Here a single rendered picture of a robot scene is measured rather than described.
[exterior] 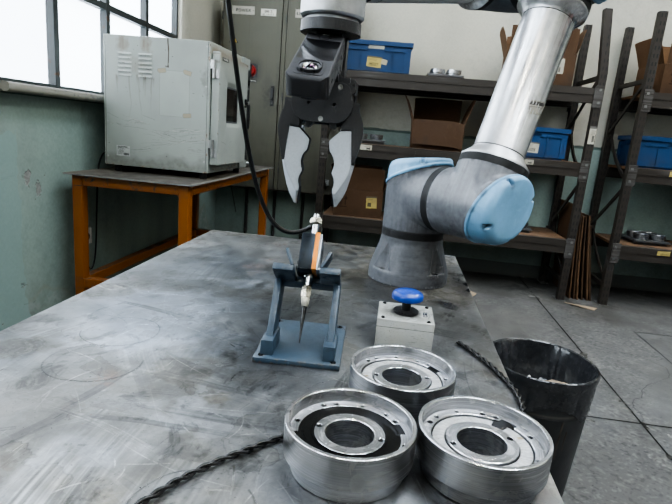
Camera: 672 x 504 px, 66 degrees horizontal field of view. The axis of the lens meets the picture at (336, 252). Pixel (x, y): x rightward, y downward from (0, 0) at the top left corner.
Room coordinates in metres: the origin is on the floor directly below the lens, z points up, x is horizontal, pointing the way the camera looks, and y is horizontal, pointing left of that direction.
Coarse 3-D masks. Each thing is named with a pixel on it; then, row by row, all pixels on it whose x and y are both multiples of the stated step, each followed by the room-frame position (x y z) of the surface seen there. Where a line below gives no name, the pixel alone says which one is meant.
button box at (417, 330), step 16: (384, 304) 0.65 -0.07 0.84; (400, 304) 0.66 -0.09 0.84; (384, 320) 0.60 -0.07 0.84; (400, 320) 0.60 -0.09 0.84; (416, 320) 0.60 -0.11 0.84; (432, 320) 0.61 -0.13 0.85; (384, 336) 0.60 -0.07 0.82; (400, 336) 0.60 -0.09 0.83; (416, 336) 0.59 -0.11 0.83; (432, 336) 0.59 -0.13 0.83
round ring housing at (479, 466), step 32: (448, 416) 0.41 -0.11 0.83; (480, 416) 0.41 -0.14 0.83; (512, 416) 0.41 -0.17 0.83; (416, 448) 0.37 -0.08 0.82; (480, 448) 0.39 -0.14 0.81; (512, 448) 0.37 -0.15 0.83; (544, 448) 0.37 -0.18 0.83; (448, 480) 0.33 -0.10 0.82; (480, 480) 0.32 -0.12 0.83; (512, 480) 0.32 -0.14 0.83; (544, 480) 0.34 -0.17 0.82
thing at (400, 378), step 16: (368, 352) 0.52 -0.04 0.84; (384, 352) 0.53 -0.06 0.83; (400, 352) 0.53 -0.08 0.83; (416, 352) 0.52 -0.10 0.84; (352, 368) 0.47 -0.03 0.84; (384, 368) 0.49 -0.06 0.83; (400, 368) 0.50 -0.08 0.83; (416, 368) 0.50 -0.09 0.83; (432, 368) 0.51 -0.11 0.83; (448, 368) 0.49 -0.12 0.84; (352, 384) 0.46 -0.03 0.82; (368, 384) 0.44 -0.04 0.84; (384, 384) 0.46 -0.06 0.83; (400, 384) 0.50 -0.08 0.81; (416, 384) 0.49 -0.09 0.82; (448, 384) 0.45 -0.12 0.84; (400, 400) 0.43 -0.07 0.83; (416, 400) 0.43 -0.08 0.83; (416, 416) 0.43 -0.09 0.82
